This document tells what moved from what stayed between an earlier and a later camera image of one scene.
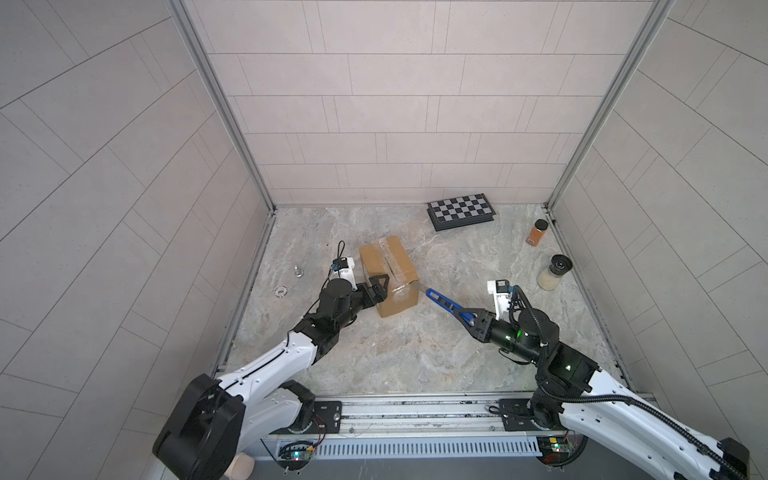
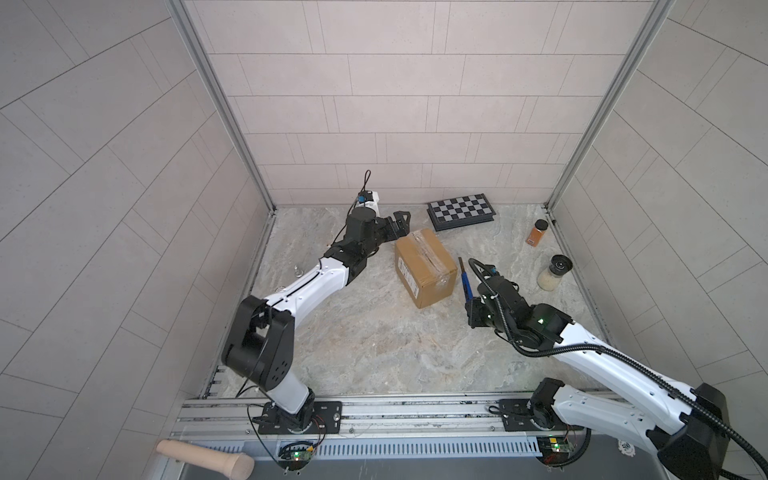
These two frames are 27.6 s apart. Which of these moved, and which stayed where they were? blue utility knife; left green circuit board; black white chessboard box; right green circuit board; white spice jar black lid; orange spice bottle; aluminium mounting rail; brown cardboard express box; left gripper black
Moved: brown cardboard express box; blue utility knife; left gripper black
Stayed: black white chessboard box; right green circuit board; orange spice bottle; white spice jar black lid; left green circuit board; aluminium mounting rail
